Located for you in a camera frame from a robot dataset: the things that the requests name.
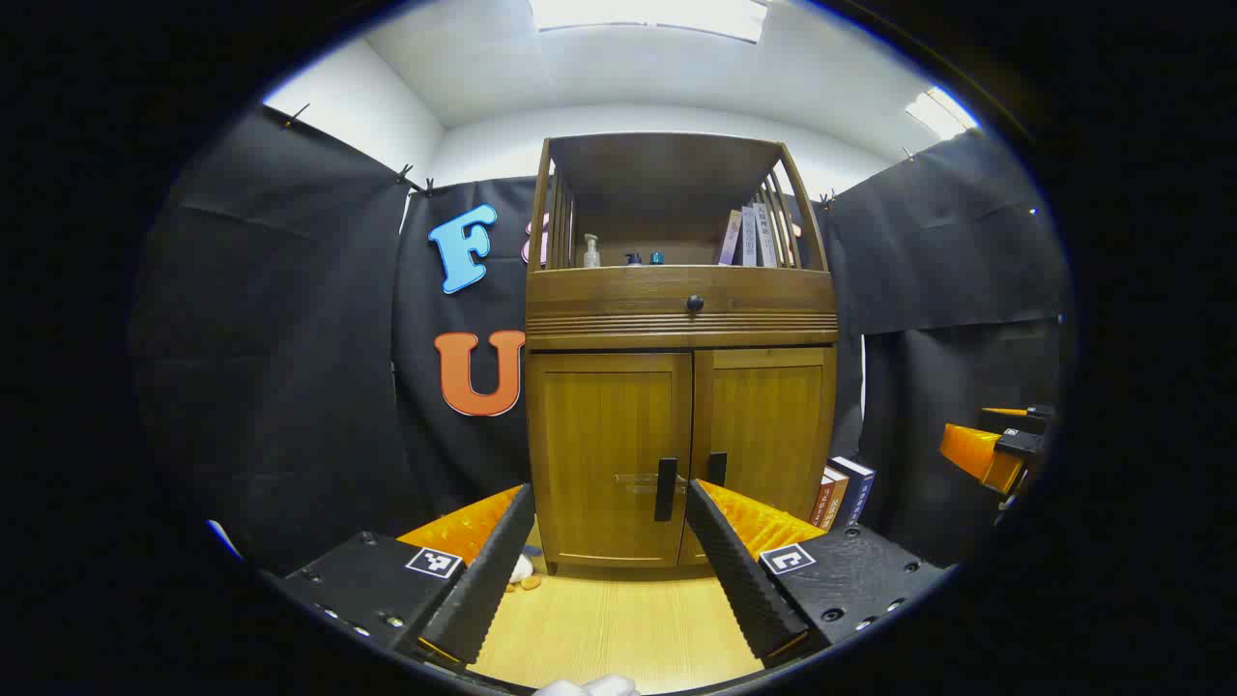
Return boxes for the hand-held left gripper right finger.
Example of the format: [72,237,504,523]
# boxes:
[684,478,953,670]

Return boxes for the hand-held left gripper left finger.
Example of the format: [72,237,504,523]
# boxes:
[275,483,537,670]

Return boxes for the wooden cabinet door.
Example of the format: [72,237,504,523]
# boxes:
[679,348,837,566]
[527,353,694,568]

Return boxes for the wooden double-door shoe cabinet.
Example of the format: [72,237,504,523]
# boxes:
[525,132,840,578]

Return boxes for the penguin plush toy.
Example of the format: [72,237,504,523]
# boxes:
[507,544,544,593]

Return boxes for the blue book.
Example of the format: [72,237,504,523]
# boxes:
[831,456,877,530]

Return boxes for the tan book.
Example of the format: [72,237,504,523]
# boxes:
[820,466,849,531]

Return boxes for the wooden drawer with black knob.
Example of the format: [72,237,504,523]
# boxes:
[527,266,839,349]

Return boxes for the ceiling light panel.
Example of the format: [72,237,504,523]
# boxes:
[906,86,980,141]

